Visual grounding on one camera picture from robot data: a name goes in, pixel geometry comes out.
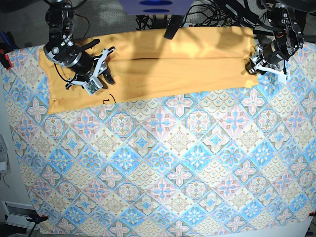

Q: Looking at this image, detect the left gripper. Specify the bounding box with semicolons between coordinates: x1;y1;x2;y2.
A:
245;45;288;84

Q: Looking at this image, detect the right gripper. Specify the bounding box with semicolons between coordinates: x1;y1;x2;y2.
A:
65;47;116;95

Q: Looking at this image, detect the yellow T-shirt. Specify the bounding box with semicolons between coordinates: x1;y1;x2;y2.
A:
39;26;258;114

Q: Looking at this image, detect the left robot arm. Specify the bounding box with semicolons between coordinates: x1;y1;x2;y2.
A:
245;0;307;84

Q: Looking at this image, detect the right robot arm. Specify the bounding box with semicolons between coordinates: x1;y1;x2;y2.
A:
44;0;116;95

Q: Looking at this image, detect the white power strip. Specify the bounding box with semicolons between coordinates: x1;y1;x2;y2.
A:
183;23;198;28

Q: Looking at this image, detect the red-black clamp left upper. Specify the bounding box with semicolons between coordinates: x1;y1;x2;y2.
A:
0;32;15;70

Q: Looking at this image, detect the red-black clamp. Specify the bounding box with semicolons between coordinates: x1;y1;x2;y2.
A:
26;215;48;224
0;32;15;70

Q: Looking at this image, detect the patterned blue tablecloth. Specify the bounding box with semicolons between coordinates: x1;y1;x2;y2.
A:
0;43;316;237

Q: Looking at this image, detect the white box left edge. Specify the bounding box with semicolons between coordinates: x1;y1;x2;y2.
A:
0;134;11;174

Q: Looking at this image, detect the red-black clamp left lower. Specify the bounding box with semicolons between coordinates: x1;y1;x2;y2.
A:
26;215;48;224

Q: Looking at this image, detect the purple robot base plate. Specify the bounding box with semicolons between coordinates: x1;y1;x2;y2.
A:
119;0;193;15

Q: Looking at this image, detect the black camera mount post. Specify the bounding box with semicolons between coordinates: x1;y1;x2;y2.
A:
164;15;184;40

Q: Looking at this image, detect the white wall trunking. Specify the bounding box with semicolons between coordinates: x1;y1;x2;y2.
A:
1;200;37;230

